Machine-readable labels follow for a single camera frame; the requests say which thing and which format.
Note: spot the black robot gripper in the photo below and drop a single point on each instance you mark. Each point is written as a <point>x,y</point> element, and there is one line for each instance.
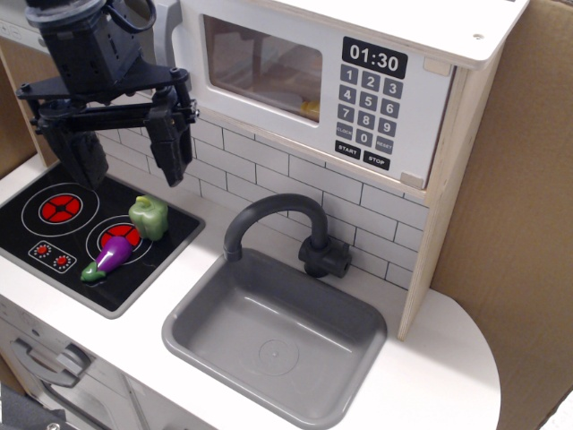
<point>104,83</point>

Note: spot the grey microwave door handle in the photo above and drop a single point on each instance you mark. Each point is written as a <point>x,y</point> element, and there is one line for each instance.
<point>168,17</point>

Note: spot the white toy microwave door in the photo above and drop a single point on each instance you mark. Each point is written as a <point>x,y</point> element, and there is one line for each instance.
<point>380,107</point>

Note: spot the wooden microwave cabinet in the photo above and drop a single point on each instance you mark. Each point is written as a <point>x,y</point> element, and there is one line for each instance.
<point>464,37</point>

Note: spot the green toy bell pepper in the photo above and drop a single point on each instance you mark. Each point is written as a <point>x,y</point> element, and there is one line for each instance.
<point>149,216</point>

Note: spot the purple toy eggplant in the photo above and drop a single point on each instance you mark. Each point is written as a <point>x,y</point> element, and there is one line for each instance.
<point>116,251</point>

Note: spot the black toy stove top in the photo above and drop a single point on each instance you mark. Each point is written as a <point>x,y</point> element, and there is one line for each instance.
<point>54,228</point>

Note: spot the white range hood panel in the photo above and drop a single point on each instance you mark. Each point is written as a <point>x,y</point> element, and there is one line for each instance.
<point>15,26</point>

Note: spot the dark grey toy faucet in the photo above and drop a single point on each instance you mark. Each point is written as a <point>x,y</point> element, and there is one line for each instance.
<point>299,217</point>

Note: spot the white toy oven door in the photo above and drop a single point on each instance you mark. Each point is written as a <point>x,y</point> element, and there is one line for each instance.
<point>100,400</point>

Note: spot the grey plastic sink basin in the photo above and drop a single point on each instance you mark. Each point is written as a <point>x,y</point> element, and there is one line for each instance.
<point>292,343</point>

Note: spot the brown cardboard panel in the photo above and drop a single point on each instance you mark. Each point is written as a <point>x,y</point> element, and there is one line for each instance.
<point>507,257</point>

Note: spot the grey toy knife yellow handle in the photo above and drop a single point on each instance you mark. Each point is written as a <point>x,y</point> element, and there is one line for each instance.
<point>295,104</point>

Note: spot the grey oven door handle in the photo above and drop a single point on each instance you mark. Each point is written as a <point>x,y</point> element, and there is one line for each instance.
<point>64,369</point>

